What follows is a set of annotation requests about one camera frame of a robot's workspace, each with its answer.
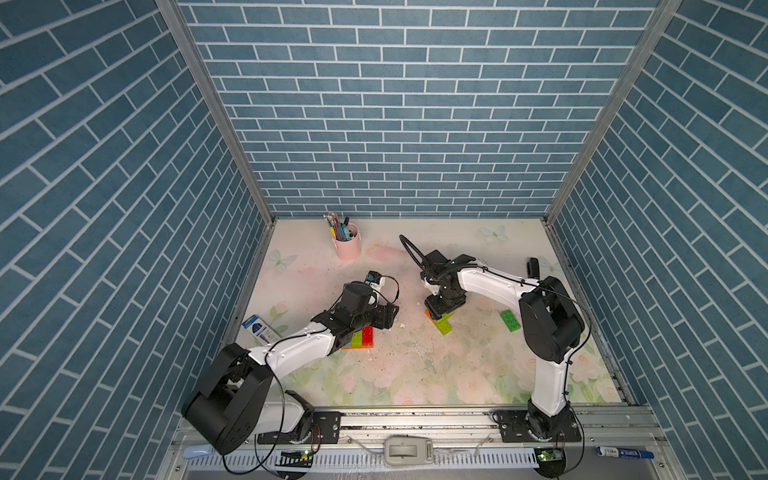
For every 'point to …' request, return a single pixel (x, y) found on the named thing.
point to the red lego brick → (368, 336)
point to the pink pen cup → (348, 250)
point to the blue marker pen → (625, 453)
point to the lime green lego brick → (357, 339)
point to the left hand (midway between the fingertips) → (395, 308)
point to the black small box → (533, 268)
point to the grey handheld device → (408, 450)
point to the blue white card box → (260, 330)
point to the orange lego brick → (427, 311)
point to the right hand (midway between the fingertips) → (442, 315)
